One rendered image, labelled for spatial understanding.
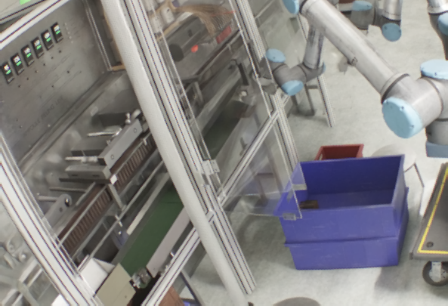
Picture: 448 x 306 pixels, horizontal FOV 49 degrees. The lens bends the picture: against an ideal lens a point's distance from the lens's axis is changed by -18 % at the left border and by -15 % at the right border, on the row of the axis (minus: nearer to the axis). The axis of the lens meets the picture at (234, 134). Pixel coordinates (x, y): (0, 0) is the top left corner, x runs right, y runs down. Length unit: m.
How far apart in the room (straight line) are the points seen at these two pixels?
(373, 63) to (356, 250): 1.14
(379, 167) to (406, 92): 1.10
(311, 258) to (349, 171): 0.48
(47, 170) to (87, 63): 0.62
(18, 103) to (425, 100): 1.64
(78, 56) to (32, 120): 0.45
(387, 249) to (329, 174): 0.57
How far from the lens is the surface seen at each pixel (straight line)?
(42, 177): 2.33
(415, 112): 1.71
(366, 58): 1.82
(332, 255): 2.73
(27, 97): 2.38
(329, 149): 3.54
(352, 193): 2.91
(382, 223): 2.51
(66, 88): 2.56
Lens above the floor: 1.96
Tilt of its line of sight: 27 degrees down
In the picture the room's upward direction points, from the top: 20 degrees counter-clockwise
